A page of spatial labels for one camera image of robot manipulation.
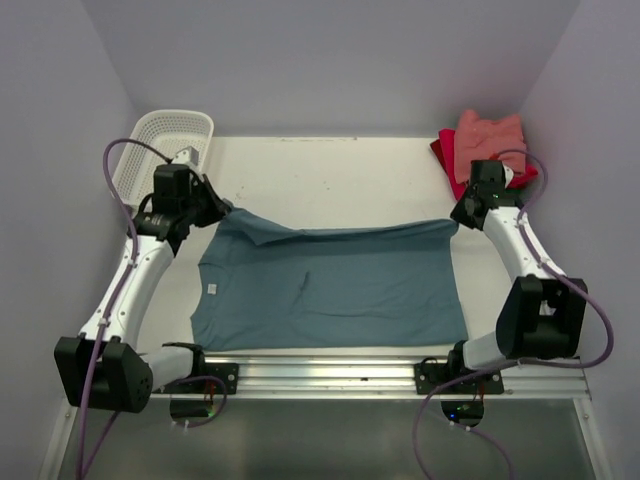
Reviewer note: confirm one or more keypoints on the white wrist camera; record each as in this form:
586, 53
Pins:
187, 156
509, 175

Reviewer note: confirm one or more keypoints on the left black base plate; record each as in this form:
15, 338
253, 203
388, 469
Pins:
209, 378

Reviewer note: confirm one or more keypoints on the folded red shirt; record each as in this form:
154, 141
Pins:
443, 149

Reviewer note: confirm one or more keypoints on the folded salmon pink shirt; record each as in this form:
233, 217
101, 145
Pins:
478, 139

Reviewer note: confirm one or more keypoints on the blue-grey t shirt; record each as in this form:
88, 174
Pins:
267, 286

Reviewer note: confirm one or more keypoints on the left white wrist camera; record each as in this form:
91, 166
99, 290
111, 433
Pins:
187, 156

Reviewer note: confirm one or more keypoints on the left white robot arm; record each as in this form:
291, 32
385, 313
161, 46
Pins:
100, 367

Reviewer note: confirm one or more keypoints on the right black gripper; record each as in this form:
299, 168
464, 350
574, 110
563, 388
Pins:
458, 214

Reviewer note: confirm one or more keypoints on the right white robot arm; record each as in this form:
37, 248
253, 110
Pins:
541, 318

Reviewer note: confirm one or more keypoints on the aluminium rail frame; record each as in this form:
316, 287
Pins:
390, 368

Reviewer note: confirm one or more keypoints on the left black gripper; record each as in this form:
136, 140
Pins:
218, 209

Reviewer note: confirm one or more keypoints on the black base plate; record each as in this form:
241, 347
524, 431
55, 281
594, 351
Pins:
430, 374
209, 378

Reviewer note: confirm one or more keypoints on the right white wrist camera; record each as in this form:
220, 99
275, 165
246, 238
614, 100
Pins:
509, 175

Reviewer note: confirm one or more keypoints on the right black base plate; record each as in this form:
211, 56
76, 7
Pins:
430, 374

